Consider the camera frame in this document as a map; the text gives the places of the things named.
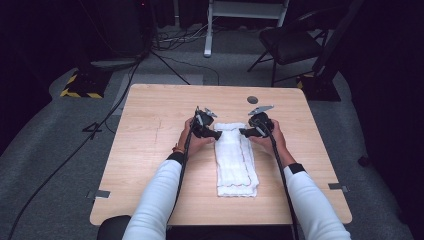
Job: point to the black round stool seat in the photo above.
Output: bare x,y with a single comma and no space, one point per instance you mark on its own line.
113,228

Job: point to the white towel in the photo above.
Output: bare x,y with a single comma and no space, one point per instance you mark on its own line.
235,160

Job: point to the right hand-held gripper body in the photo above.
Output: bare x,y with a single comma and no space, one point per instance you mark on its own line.
261,120

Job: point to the black stand with striped base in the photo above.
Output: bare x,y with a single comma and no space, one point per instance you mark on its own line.
325,83

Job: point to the person's left hand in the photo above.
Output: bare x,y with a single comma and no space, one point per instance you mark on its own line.
191,141

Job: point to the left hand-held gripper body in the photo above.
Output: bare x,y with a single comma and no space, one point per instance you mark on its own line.
203,120

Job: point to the person's right hand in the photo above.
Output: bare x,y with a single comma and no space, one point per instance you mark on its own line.
271,140

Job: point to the black tripod leg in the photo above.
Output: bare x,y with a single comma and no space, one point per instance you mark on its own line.
170,67

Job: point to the yellow black striped base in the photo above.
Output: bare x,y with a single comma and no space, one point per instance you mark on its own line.
85,85

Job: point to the grey tape strip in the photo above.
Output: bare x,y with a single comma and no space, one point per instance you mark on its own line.
100,194
338,187

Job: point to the black folding chair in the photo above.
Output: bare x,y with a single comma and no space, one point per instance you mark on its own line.
288,43

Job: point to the small black floor object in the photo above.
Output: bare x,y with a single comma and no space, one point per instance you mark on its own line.
364,161

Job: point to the black equipment cabinet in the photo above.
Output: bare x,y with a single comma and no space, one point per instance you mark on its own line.
116,30

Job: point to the white metal stand frame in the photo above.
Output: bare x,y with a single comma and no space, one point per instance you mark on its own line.
233,10

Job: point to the round grey table grommet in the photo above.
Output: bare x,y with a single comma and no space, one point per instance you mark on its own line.
252,99

